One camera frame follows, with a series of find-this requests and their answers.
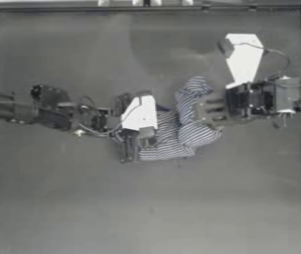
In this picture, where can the navy white striped shirt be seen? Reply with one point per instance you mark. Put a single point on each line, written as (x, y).
(188, 132)

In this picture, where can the black table frame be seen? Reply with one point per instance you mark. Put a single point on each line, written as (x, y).
(69, 6)

